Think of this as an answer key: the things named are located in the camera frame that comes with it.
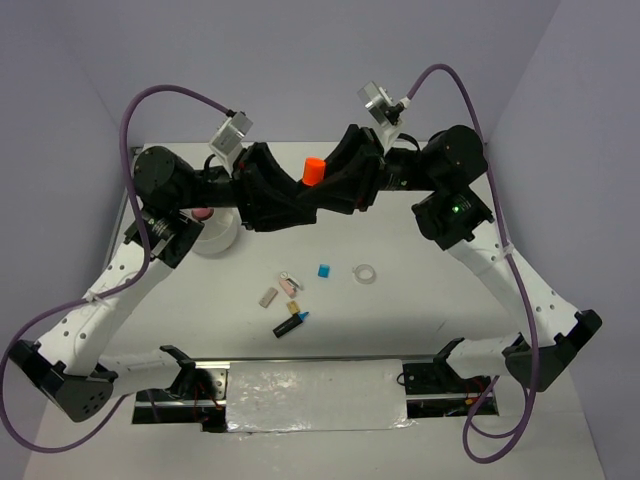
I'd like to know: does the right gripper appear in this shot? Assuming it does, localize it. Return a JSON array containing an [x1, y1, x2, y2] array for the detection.
[[289, 123, 440, 215]]

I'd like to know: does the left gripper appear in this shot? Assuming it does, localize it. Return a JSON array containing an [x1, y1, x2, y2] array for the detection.
[[174, 142, 315, 232]]

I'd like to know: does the orange highlighter cap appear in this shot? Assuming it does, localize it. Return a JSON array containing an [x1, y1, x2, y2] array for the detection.
[[302, 157, 327, 187]]

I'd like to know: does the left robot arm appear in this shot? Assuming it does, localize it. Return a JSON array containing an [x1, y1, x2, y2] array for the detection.
[[8, 143, 316, 423]]

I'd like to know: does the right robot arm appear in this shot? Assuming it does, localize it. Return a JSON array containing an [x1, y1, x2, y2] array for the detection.
[[298, 125, 602, 392]]

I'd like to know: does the white round divided container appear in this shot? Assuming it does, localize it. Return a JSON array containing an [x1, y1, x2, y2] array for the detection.
[[192, 207, 239, 256]]

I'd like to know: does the blue highlighter cap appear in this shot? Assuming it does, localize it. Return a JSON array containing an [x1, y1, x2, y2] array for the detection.
[[318, 264, 330, 278]]

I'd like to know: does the pink eraser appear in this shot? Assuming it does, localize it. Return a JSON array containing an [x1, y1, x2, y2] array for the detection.
[[279, 279, 297, 299]]

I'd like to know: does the clear tape roll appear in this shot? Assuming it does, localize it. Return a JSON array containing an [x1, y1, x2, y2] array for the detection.
[[353, 264, 377, 285]]

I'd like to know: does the beige eraser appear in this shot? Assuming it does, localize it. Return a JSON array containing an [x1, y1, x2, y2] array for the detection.
[[259, 287, 278, 308]]

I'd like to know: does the small yellow sharpener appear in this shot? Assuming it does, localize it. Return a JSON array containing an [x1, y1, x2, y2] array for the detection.
[[287, 301, 300, 315]]

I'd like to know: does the blue tip black highlighter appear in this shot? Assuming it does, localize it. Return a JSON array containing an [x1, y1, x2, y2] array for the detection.
[[272, 312, 309, 339]]

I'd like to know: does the silver foil mat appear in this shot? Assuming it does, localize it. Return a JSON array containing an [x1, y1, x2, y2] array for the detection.
[[226, 359, 410, 433]]

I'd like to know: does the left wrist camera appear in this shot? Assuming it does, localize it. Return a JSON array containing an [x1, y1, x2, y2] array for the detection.
[[208, 112, 253, 174]]

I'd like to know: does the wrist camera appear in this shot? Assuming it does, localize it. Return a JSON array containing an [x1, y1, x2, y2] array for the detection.
[[208, 112, 253, 174], [358, 81, 411, 151]]

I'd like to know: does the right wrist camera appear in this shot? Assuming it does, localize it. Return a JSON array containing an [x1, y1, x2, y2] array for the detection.
[[358, 81, 411, 151]]

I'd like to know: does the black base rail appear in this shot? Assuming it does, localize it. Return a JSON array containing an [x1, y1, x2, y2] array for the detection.
[[132, 358, 490, 434]]

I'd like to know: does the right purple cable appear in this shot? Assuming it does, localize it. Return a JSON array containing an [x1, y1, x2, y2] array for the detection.
[[404, 63, 542, 464]]

